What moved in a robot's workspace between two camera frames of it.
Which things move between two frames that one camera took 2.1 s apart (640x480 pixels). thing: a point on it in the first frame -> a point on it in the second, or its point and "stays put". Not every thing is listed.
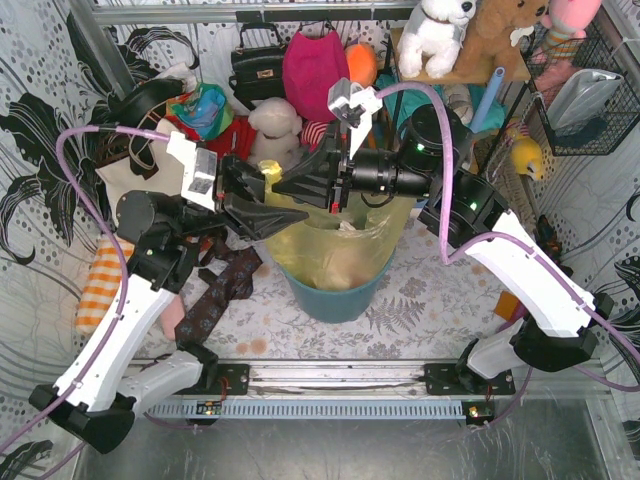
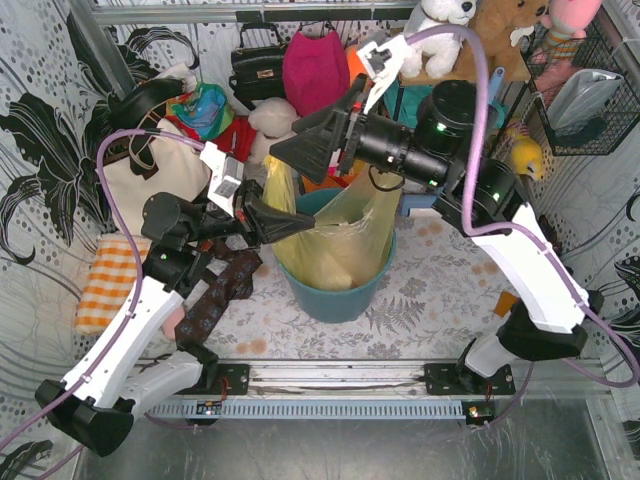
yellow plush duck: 526,153 stays put
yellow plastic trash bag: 339,250 stays put
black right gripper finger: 317,162 -> 329,124
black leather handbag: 258,73 stays put
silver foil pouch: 580,97 stays put
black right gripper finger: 311,188 -> 308,151
